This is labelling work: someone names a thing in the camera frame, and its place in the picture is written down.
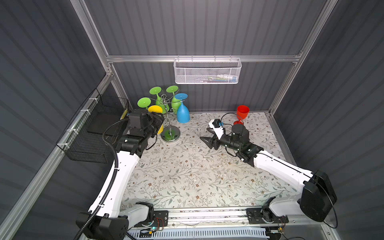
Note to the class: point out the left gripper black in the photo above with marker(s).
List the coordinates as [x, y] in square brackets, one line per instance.
[157, 120]

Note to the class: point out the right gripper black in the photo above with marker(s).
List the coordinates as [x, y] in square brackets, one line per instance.
[210, 140]

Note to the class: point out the yellow wine glass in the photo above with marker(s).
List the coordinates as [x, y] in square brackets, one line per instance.
[159, 110]

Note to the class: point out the red wine glass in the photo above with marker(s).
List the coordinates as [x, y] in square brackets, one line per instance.
[242, 113]

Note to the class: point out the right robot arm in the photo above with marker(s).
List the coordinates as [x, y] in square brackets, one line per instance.
[315, 196]

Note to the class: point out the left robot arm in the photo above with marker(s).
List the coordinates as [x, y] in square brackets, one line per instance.
[104, 220]

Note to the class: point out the green wine glass front left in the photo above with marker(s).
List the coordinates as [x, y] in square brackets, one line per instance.
[144, 102]

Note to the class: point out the green wine glass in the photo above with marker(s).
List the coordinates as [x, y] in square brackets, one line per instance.
[159, 101]
[175, 103]
[144, 102]

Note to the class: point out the chrome wine glass rack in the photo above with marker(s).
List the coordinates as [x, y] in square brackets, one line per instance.
[170, 133]

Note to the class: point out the blue wine glass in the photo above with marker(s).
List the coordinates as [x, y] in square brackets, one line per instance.
[183, 114]

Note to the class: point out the green wine glass back left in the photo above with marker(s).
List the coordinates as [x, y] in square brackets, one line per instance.
[159, 101]

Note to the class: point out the green wine glass back right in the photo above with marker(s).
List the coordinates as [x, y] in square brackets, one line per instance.
[175, 103]

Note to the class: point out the yellow item in black basket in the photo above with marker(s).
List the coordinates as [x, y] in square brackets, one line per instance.
[124, 114]

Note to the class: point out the items in white basket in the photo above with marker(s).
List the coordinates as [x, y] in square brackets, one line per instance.
[219, 79]

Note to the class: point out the black wire basket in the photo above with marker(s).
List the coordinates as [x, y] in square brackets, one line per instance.
[83, 141]

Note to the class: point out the white wire mesh basket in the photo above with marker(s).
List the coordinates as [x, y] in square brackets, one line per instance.
[188, 70]

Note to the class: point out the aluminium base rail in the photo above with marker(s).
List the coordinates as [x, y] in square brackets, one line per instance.
[224, 217]

